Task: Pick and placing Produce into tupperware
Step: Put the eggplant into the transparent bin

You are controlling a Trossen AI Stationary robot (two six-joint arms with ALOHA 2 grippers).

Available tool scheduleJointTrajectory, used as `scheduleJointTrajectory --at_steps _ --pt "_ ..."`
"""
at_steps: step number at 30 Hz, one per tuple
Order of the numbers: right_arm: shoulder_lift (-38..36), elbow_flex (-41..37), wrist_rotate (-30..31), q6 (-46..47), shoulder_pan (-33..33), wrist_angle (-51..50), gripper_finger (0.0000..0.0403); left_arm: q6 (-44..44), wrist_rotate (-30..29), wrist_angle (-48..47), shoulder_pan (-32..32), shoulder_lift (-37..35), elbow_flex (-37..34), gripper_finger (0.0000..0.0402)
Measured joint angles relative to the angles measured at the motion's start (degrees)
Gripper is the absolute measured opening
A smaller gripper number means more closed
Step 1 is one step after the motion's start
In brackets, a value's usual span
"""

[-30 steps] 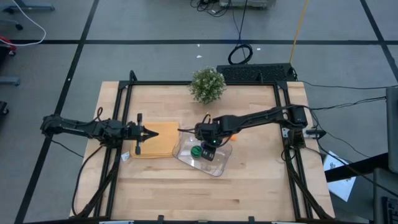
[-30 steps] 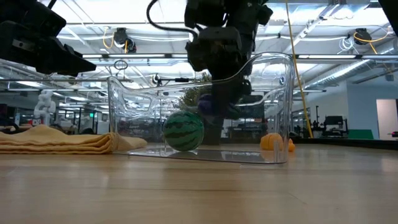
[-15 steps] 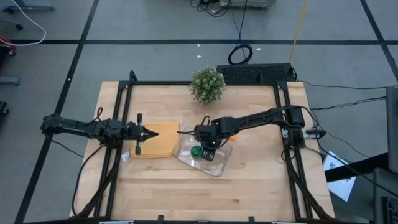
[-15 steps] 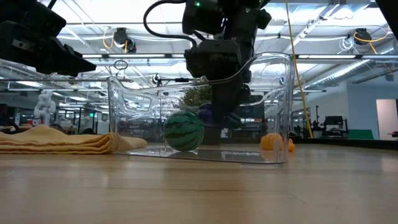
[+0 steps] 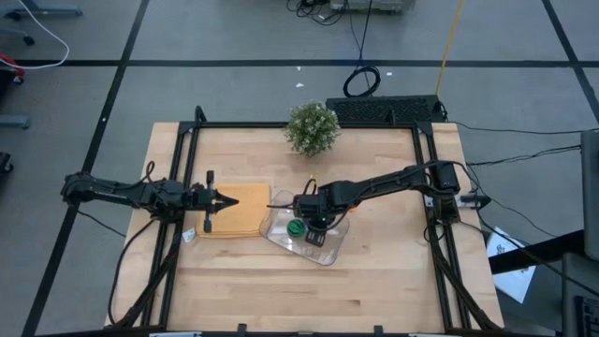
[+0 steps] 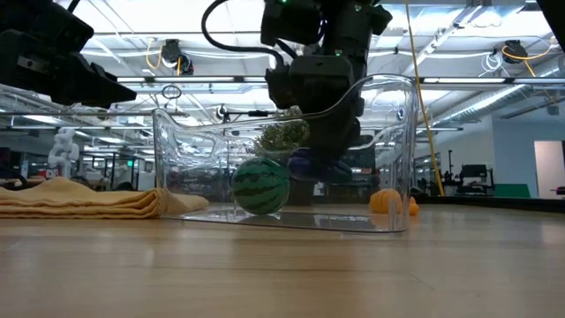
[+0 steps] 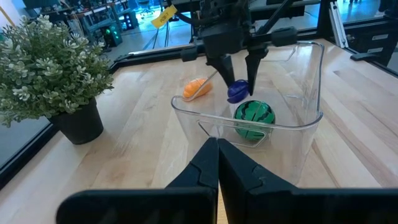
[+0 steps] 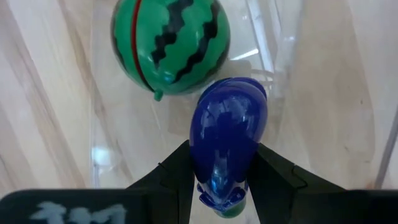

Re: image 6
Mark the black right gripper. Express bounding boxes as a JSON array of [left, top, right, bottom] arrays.
[[264, 55, 367, 161]]

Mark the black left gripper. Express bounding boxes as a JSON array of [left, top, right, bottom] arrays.
[[0, 0, 138, 110]]

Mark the purple toy eggplant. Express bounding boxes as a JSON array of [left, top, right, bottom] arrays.
[[286, 148, 354, 185]]

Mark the orange toy pumpkin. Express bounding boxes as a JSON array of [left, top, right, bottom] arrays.
[[368, 188, 420, 217]]

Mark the green striped toy watermelon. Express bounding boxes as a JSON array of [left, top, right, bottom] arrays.
[[230, 157, 292, 216]]

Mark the clear plastic tupperware container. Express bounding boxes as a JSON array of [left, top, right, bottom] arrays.
[[152, 73, 420, 234]]

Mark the potted green plant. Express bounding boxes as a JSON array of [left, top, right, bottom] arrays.
[[254, 117, 315, 207]]

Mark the folded yellow cloth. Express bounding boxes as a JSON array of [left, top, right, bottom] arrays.
[[0, 176, 211, 221]]

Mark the black equipment stand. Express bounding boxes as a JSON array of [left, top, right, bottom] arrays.
[[441, 149, 496, 196]]

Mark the green board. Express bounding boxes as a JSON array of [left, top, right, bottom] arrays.
[[493, 183, 531, 199]]

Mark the hanging metal ring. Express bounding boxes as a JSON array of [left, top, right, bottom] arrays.
[[161, 84, 183, 101]]

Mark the yellow hanging cable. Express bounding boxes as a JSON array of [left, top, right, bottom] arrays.
[[404, 0, 446, 197]]

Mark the black ceiling cable reel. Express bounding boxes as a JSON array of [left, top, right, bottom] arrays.
[[501, 39, 531, 65], [159, 38, 195, 76]]

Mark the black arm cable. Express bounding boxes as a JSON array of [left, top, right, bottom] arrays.
[[200, 0, 289, 67]]

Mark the black metal table frame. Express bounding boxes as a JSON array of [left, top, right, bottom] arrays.
[[414, 195, 565, 214]]

